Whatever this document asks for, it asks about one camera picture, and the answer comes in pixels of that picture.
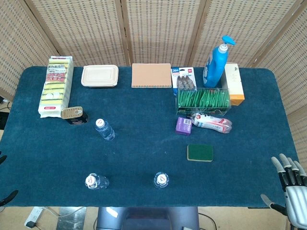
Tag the white power strip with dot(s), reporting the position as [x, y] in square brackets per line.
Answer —
[33, 215]

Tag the small purple box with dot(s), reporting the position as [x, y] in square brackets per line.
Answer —
[183, 125]

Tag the beige lidded food container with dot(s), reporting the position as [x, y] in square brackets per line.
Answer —
[99, 75]

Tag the clear box of green sachets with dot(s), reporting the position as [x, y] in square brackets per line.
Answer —
[204, 99]

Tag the dark robot base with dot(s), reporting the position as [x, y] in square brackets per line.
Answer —
[148, 220]

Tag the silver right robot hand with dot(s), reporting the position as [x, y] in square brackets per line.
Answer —
[296, 201]

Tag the dark blue table mat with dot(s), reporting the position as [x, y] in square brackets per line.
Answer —
[144, 119]

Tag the red and white labelled bottle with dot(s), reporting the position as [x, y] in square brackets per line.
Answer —
[211, 122]

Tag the black luncheon meat can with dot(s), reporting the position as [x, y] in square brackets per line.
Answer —
[72, 112]

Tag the woven folding screen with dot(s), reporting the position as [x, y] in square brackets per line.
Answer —
[160, 28]

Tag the metal table leg plate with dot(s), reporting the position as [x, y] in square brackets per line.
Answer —
[72, 219]

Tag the black and silver left hand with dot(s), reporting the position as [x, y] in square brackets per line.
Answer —
[9, 197]

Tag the yellow sponge multipack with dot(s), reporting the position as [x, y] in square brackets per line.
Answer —
[55, 91]

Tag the blue pump dispenser bottle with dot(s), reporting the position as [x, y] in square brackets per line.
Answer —
[214, 67]

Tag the clear water bottle white cap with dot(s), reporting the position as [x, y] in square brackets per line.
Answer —
[105, 130]
[161, 179]
[100, 182]

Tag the green and yellow scouring sponge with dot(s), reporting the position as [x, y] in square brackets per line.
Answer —
[200, 152]

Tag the white and orange carton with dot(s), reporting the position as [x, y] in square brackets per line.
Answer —
[233, 81]

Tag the brown spiral notebook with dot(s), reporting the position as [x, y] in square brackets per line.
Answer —
[151, 75]

